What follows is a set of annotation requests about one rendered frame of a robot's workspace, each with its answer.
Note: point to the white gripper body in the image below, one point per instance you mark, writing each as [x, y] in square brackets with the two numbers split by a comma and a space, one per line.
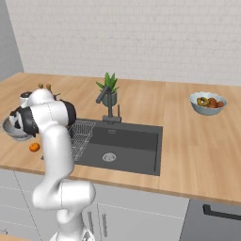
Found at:
[14, 120]

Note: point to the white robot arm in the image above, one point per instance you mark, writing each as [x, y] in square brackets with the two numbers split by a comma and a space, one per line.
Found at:
[56, 147]

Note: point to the grey metal colander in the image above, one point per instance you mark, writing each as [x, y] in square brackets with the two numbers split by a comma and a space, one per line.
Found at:
[15, 132]

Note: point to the orange tangerine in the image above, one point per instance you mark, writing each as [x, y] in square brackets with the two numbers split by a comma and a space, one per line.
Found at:
[35, 147]

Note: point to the dark grey sink faucet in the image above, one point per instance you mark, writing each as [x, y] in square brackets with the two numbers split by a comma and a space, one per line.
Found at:
[109, 109]

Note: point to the dark grey sink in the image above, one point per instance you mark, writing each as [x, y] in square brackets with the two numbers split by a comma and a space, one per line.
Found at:
[131, 150]

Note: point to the grey sink front panel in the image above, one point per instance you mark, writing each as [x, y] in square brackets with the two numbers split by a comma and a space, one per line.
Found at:
[144, 200]

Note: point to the white jar with dark lid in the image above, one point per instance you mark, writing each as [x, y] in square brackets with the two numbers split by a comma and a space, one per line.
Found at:
[24, 97]

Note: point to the cork-topped bottle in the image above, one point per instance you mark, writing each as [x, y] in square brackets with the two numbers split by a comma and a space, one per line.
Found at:
[48, 87]
[40, 85]

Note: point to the grey drawer front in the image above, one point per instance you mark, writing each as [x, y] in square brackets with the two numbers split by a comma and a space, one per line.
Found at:
[26, 183]
[19, 200]
[19, 221]

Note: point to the green plant in grey pot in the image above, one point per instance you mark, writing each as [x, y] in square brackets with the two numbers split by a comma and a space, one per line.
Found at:
[109, 89]

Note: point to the grey cupboard door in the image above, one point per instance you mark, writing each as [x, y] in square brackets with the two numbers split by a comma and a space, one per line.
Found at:
[141, 227]
[91, 222]

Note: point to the yellow-green fruit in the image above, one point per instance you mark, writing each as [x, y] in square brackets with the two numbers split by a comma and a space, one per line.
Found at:
[202, 101]

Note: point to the pale blue fruit bowl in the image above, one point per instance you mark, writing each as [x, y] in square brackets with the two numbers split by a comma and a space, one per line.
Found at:
[207, 109]

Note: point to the red-orange fruit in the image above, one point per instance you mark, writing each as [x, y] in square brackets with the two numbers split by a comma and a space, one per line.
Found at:
[212, 102]
[220, 104]

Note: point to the grey dishwasher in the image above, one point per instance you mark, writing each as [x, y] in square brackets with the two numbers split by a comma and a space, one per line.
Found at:
[213, 226]

